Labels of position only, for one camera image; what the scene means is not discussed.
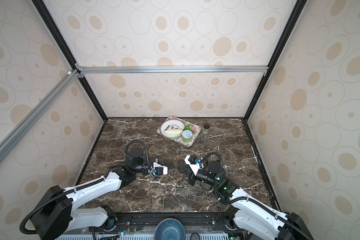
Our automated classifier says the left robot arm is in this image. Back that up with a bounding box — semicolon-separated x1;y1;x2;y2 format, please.
19;140;175;240

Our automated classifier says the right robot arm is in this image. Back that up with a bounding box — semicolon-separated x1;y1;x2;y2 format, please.
178;152;313;240

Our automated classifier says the pale cabbage piece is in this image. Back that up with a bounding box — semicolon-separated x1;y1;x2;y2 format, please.
164;129;183;139

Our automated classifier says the green tin can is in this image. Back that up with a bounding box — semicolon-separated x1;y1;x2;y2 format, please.
182;130;193;144

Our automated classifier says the empty glass shaker silver lid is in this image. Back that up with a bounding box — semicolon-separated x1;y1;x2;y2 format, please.
201;134;209;143

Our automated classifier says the white plate with rim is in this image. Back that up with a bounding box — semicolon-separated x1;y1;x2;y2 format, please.
159;119;185;138

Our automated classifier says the green leaf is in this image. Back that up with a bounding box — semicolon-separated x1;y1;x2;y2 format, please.
184;125;195;133

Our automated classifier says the herb jar black lid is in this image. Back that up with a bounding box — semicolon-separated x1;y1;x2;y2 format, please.
203;123;210;138

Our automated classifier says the blue bowl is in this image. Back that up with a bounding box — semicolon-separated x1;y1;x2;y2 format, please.
154;218;186;240

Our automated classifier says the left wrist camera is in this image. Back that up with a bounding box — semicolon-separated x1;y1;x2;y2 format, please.
152;163;168;178

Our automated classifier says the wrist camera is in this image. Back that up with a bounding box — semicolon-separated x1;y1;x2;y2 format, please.
152;163;168;178
185;155;204;176

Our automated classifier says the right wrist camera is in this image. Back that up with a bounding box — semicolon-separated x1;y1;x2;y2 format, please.
185;155;204;176

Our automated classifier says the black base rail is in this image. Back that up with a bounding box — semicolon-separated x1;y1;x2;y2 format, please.
41;212;301;240

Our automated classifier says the horizontal aluminium rail back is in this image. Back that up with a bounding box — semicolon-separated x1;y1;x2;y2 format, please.
78;65;269;74

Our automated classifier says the diagonal aluminium rail left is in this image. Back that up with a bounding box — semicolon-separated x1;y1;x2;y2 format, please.
0;69;79;164

